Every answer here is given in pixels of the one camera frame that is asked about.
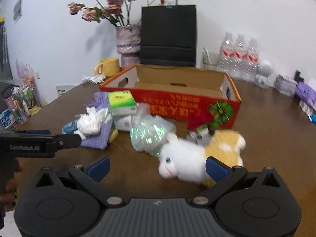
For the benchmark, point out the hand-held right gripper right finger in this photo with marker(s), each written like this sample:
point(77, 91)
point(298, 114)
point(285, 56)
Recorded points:
point(216, 169)

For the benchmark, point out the iridescent plastic bag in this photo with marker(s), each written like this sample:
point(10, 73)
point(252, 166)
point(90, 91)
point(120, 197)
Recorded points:
point(148, 134)

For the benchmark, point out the yellow mug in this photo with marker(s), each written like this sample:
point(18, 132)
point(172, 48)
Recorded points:
point(109, 66)

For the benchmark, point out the purple knitted cloth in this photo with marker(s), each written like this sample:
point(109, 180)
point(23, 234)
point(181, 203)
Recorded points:
point(98, 139)

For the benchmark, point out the white tissue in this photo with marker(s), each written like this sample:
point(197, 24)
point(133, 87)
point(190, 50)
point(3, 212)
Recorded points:
point(88, 123)

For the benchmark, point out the dried pink flowers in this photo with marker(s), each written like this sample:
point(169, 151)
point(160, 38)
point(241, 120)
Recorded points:
point(111, 1)

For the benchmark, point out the red artificial rose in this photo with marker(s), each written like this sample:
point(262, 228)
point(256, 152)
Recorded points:
point(196, 123)

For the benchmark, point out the glass cup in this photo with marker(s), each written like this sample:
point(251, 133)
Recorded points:
point(210, 60)

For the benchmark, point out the black paper bag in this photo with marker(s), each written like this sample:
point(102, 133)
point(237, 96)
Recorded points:
point(167, 34)

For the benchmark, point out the white and yellow plush toy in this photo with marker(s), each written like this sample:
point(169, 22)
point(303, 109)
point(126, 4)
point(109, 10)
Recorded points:
point(182, 158)

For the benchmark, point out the grey tissue box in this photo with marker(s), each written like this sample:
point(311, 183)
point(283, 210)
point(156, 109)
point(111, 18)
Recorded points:
point(285, 85)

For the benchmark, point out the blue patterned packet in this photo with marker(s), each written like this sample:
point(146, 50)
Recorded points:
point(69, 127)

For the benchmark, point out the white and blue box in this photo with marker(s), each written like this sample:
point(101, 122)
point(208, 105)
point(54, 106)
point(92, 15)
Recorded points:
point(308, 111)

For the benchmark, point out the purple textured vase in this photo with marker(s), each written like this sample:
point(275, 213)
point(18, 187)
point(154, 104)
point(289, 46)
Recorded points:
point(127, 42)

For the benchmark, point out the clear water bottle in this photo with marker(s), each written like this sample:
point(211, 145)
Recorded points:
point(227, 56)
point(252, 61)
point(240, 59)

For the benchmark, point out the purple packet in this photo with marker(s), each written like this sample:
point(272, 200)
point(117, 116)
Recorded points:
point(306, 91)

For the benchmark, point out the white robot figurine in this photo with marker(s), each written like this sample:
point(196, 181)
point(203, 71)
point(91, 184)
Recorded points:
point(264, 71)

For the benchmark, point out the white wet wipes packet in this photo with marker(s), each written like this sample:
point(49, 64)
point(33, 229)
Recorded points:
point(123, 124)

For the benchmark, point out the person's left hand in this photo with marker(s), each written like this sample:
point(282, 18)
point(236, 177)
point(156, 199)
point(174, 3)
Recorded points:
point(8, 195)

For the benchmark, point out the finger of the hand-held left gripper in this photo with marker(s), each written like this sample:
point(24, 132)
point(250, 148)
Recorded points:
point(37, 132)
point(68, 142)

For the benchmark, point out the dark wall board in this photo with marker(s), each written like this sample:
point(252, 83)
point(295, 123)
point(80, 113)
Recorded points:
point(4, 51)

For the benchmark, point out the black stand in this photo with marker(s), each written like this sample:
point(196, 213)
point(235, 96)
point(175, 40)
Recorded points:
point(299, 75)

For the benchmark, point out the red cardboard box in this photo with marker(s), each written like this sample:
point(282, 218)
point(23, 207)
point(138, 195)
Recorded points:
point(172, 103)

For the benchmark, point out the small silver tin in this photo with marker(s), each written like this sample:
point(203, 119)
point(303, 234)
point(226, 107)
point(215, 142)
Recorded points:
point(198, 135)

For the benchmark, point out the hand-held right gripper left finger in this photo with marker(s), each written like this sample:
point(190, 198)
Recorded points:
point(100, 168)

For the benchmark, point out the white wall vent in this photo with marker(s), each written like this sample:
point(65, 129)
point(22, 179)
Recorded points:
point(18, 9)

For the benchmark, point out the small crumpled paper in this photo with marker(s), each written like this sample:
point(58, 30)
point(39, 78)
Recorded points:
point(93, 79)

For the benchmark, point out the green tissue packet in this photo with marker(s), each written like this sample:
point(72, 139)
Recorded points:
point(121, 102)

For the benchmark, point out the yellow sponge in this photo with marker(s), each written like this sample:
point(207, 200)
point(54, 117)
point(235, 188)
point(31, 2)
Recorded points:
point(114, 135)

